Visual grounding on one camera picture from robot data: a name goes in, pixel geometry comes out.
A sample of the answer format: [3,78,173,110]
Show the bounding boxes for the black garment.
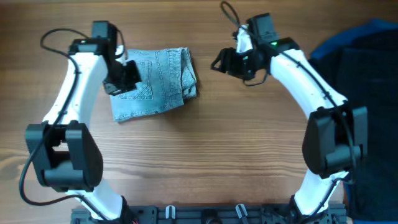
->
[307,29,398,222]

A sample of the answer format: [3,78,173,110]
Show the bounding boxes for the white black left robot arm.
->
[25,21,141,223]

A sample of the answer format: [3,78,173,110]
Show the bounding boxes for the dark blue garment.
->
[310,19,397,59]

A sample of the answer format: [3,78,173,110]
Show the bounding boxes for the light blue denim shorts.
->
[110,47,197,122]

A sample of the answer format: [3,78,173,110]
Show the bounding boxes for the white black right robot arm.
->
[211,2,368,223]

